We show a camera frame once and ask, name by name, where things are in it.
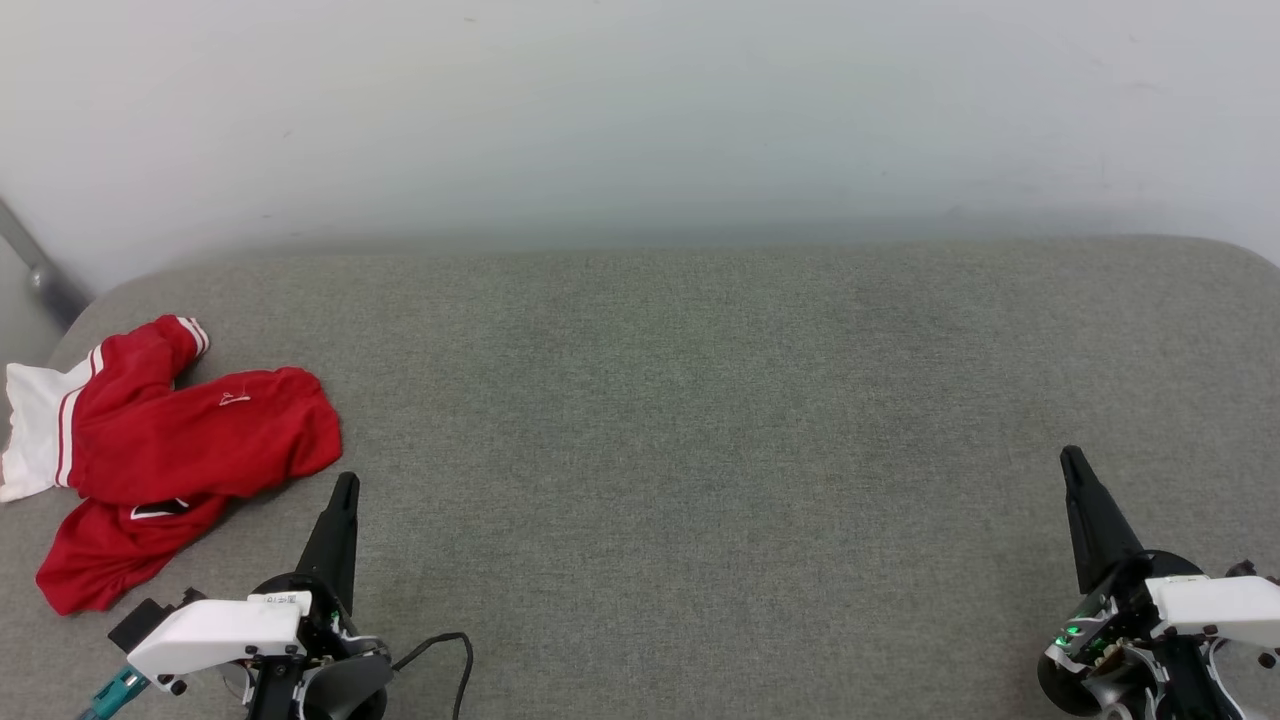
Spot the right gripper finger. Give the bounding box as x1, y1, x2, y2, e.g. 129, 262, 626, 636
1060, 445, 1147, 597

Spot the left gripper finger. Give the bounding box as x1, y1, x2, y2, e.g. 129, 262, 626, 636
295, 472, 361, 614

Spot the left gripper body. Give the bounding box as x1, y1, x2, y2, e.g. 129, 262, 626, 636
248, 572, 391, 720

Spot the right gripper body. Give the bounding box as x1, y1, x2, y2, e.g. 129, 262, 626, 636
1037, 550, 1243, 720

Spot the red white sports shirt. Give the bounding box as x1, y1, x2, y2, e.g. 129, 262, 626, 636
0, 315, 344, 616

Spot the thin black cable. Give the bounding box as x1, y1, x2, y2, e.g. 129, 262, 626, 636
390, 632, 474, 720

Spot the teal cable connector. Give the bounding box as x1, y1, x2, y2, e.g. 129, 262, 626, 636
80, 665, 151, 720

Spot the grey wall pipe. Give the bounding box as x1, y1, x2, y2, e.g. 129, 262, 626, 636
0, 197, 93, 331

